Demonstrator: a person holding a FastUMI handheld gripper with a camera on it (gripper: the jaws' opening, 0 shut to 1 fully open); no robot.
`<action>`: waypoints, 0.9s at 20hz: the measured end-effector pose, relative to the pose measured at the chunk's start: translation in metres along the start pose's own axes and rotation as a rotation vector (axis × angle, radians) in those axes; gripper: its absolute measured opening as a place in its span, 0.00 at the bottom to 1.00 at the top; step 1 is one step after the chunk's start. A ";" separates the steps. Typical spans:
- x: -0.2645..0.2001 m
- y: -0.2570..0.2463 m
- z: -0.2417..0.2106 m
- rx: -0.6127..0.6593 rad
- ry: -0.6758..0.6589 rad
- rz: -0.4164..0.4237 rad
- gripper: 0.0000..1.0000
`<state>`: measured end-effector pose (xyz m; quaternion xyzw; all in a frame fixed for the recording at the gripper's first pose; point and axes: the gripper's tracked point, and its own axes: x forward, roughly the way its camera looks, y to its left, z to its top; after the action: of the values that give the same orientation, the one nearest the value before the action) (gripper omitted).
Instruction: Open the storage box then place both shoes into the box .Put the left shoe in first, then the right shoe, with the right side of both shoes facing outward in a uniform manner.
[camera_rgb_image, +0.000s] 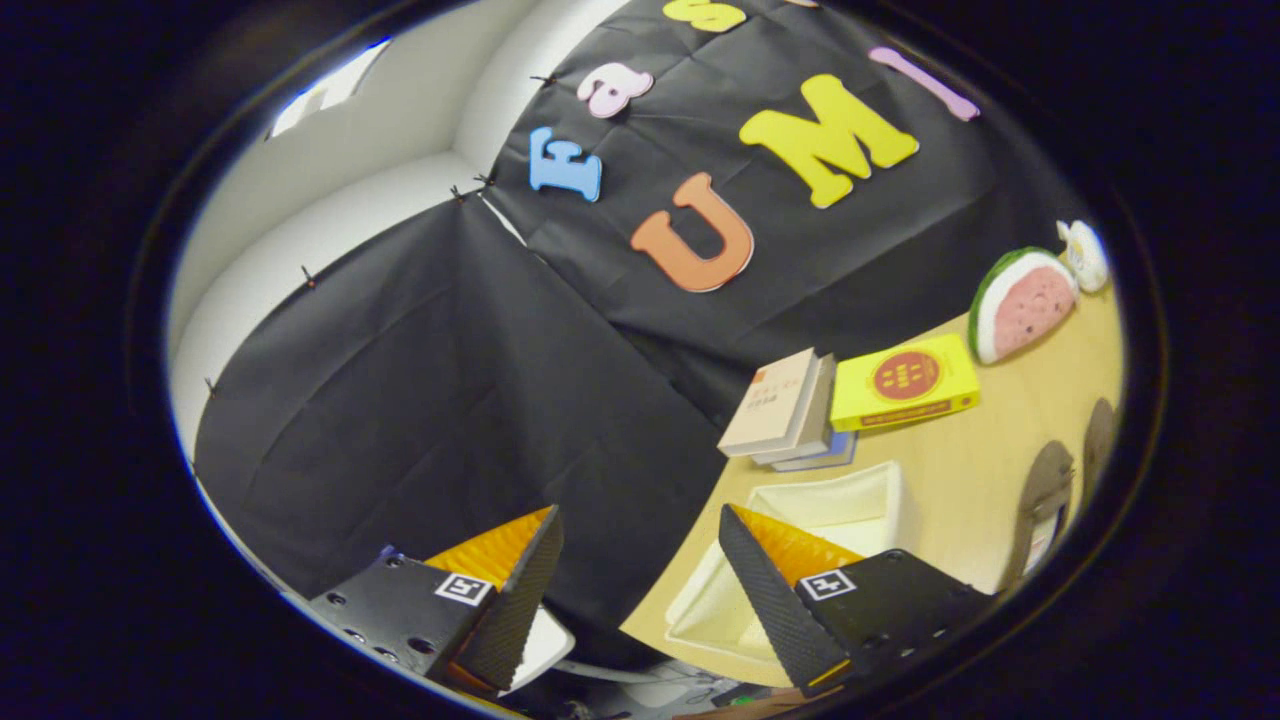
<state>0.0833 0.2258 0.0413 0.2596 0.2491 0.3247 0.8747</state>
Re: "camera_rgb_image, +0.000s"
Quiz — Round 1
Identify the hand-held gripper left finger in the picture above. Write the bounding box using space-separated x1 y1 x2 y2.
305 505 566 696

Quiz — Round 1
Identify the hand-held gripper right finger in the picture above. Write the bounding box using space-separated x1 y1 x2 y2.
718 503 996 699

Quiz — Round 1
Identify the beige fabric storage box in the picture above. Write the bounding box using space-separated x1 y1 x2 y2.
665 460 906 666

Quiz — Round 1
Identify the brown fuzzy shoe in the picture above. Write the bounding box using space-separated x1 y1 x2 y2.
1083 398 1117 501
1005 440 1077 591

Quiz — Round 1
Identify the white sheet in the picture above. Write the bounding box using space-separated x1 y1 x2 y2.
500 605 577 696

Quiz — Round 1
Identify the blue book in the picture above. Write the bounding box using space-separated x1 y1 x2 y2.
770 430 858 473

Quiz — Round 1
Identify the grey book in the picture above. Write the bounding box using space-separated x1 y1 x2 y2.
755 355 837 466

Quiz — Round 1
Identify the beige book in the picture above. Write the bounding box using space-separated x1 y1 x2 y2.
718 348 821 458

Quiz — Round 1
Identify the yellow book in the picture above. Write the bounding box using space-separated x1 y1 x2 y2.
830 333 981 433

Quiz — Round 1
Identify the watermelon slice plush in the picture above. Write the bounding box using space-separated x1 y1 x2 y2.
968 247 1081 366

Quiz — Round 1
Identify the white plush toy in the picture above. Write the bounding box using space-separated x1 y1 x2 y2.
1057 220 1111 294

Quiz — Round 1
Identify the long ceiling light panel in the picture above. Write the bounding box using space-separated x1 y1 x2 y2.
270 40 391 139

